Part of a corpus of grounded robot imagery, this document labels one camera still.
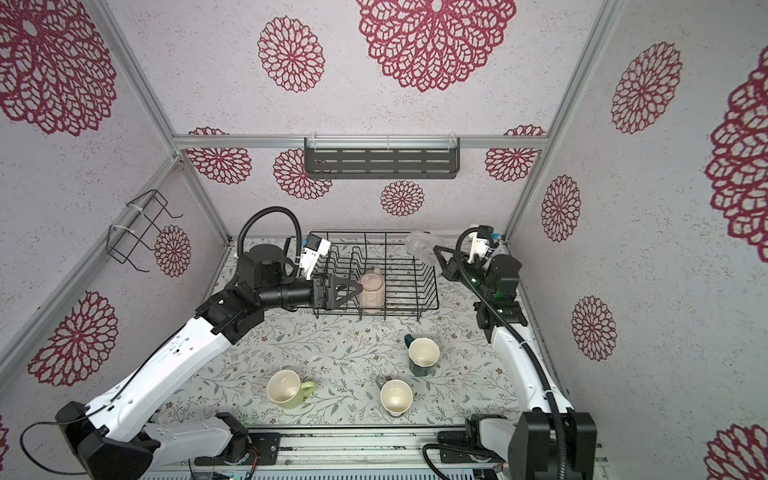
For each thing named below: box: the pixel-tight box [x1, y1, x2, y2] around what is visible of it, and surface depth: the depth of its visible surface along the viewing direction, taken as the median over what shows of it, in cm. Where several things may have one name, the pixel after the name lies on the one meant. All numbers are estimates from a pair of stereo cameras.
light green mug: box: [266, 369, 316, 409], surface depth 78 cm
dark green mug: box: [404, 334, 440, 377], surface depth 83 cm
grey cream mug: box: [376, 376, 414, 418], surface depth 77 cm
